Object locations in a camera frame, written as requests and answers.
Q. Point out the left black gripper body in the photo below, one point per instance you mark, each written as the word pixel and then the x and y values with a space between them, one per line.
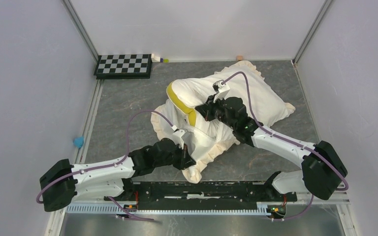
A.
pixel 175 158

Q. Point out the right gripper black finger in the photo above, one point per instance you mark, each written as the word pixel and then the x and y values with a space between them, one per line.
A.
pixel 206 111
pixel 210 99

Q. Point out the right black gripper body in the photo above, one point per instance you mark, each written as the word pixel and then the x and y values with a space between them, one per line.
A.
pixel 232 123

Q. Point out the grey cream ruffled pillowcase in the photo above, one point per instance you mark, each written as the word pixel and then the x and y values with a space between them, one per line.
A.
pixel 209 139

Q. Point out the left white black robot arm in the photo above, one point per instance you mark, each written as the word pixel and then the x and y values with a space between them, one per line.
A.
pixel 65 183

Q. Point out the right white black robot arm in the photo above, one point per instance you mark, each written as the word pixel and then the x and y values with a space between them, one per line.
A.
pixel 321 169

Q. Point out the small white block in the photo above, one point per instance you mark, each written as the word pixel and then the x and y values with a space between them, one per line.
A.
pixel 156 58

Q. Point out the black white checkerboard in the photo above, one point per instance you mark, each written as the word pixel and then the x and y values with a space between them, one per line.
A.
pixel 127 66

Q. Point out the blue small object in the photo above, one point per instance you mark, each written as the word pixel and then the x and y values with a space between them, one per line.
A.
pixel 78 142

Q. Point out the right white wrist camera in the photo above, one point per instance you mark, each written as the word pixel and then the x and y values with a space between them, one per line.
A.
pixel 221 89

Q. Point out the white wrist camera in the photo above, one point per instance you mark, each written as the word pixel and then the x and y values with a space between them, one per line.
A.
pixel 178 136
pixel 221 89

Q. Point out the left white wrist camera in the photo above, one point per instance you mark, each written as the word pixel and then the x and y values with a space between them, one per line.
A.
pixel 178 136

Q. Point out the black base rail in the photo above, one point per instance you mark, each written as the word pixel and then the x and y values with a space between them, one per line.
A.
pixel 207 195

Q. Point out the white toothed cable tray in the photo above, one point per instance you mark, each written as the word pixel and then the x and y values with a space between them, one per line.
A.
pixel 111 208

